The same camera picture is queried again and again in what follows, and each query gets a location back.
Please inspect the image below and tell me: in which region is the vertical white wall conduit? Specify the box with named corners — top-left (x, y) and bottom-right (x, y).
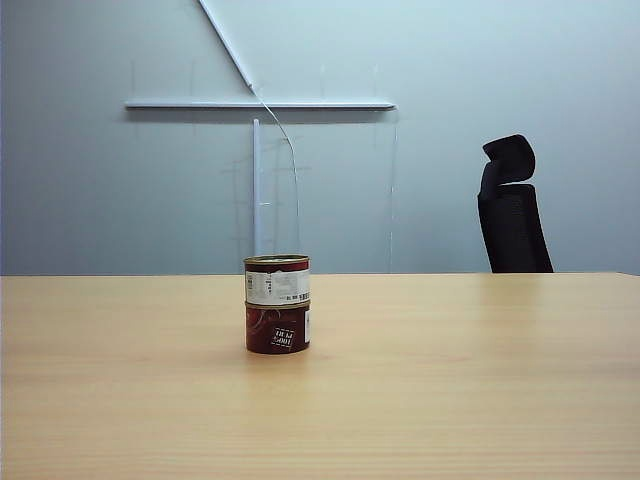
top-left (252, 118), bottom-right (262, 258)

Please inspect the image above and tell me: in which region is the dark red tomato can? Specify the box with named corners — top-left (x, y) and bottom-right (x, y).
top-left (244, 301), bottom-right (311, 354)

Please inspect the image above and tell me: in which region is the white label tomato can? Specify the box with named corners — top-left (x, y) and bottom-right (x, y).
top-left (243, 254), bottom-right (311, 306)

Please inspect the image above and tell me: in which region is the thin white hanging cable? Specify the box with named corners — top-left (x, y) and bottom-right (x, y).
top-left (252, 84), bottom-right (303, 257)

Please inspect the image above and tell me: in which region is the long horizontal white wall conduit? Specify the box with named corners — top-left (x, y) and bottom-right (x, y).
top-left (124, 98), bottom-right (397, 111)

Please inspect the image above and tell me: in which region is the diagonal white wall conduit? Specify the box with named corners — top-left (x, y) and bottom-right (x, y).
top-left (197, 0), bottom-right (260, 92)

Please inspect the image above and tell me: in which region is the black office chair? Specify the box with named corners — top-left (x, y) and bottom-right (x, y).
top-left (476, 134), bottom-right (555, 274)

